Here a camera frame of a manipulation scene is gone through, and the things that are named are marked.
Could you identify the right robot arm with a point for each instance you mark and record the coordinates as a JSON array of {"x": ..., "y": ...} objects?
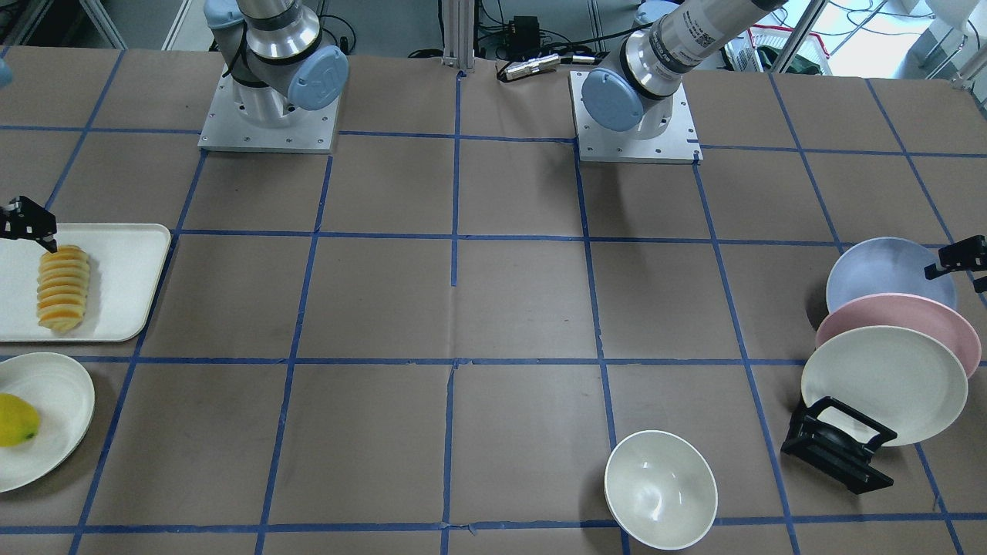
[{"x": 94, "y": 135}]

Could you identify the black dish rack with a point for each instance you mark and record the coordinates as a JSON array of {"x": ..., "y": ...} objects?
[{"x": 835, "y": 452}]

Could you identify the cream rectangular tray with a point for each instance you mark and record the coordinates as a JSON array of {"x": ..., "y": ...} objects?
[{"x": 126, "y": 263}]

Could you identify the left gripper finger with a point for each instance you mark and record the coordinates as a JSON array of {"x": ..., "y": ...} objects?
[{"x": 959, "y": 257}]

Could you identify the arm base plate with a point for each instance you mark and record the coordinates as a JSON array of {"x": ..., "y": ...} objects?
[
  {"x": 666, "y": 134},
  {"x": 244, "y": 119}
]

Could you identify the aluminium frame post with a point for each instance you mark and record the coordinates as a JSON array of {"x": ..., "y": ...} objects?
[{"x": 458, "y": 34}]

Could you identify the cream round plate with lemon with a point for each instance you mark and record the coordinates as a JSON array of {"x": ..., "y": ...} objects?
[{"x": 63, "y": 393}]

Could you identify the blue plate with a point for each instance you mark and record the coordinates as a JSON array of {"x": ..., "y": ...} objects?
[{"x": 886, "y": 265}]

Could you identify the white bowl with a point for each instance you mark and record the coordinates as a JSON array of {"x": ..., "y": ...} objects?
[{"x": 660, "y": 490}]

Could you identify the yellow lemon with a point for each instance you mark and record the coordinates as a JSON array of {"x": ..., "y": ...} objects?
[{"x": 20, "y": 421}]

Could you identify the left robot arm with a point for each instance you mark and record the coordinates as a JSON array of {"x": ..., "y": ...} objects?
[{"x": 797, "y": 170}]

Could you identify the pink plate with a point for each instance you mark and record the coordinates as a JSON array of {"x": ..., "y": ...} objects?
[{"x": 908, "y": 311}]

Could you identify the metal cable connector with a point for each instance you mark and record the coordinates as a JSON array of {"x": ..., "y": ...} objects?
[{"x": 518, "y": 70}]

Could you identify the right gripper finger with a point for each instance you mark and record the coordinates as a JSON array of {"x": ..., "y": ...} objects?
[{"x": 24, "y": 219}]

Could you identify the cream plate in rack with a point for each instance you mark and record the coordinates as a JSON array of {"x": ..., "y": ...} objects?
[{"x": 901, "y": 378}]

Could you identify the sliced bread loaf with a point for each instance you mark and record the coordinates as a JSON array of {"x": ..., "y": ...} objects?
[{"x": 62, "y": 288}]

